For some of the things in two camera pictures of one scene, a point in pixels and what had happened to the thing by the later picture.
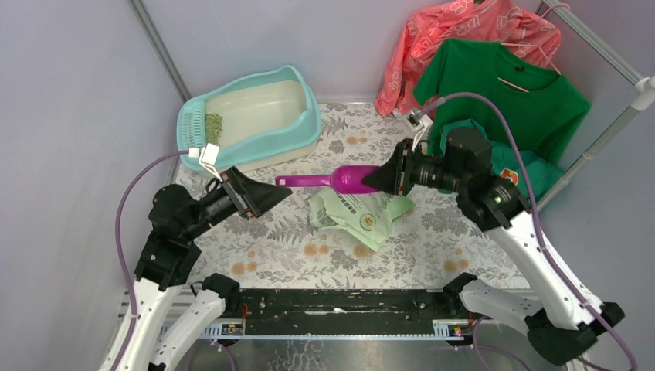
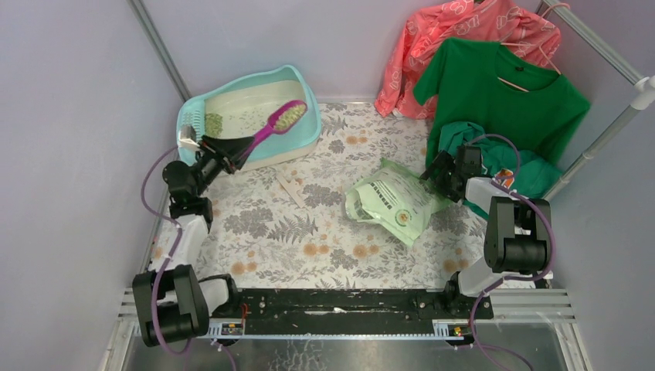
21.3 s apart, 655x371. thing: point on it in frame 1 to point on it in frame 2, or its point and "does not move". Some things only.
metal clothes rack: [644, 96] does not move
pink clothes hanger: [533, 45] does not move
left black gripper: [259, 197] to [229, 151]
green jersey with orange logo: [539, 171] does not move
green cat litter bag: [368, 217] to [396, 199]
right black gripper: [394, 176] to [443, 162]
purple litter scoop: [347, 179] to [279, 122]
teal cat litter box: [258, 123] does not move
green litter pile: [213, 128] does not move
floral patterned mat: [439, 244] does not move
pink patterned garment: [423, 33] does not move
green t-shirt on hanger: [549, 109] does not move
